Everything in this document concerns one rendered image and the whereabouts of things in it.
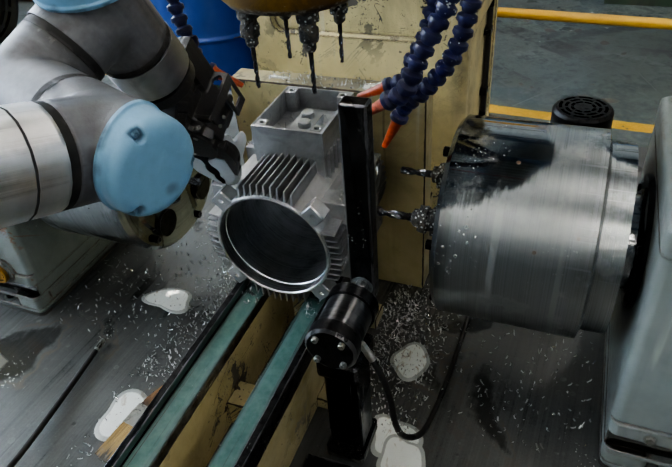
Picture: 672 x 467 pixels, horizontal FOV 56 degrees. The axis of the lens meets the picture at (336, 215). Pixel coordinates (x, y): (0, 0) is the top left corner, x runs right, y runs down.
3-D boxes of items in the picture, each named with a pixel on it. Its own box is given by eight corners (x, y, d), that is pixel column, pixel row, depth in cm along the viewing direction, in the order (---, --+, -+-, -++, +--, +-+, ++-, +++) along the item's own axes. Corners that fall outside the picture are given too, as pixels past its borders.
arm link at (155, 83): (153, 83, 57) (80, 75, 59) (176, 111, 61) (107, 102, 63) (182, 16, 59) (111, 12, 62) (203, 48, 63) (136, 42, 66)
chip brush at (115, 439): (193, 349, 97) (192, 345, 96) (219, 360, 95) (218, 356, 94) (94, 456, 83) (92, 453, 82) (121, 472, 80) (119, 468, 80)
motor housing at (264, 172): (278, 208, 104) (262, 104, 93) (388, 227, 98) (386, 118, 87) (220, 288, 90) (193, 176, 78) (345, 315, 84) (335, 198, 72)
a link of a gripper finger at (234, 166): (252, 166, 76) (222, 128, 68) (248, 178, 75) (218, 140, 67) (218, 161, 77) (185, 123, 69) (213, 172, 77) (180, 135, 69)
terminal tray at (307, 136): (291, 129, 94) (285, 85, 90) (358, 138, 91) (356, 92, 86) (255, 172, 85) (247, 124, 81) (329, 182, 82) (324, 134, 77)
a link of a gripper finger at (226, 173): (266, 153, 82) (239, 114, 74) (252, 194, 80) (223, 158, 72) (245, 150, 83) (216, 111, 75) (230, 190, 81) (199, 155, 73)
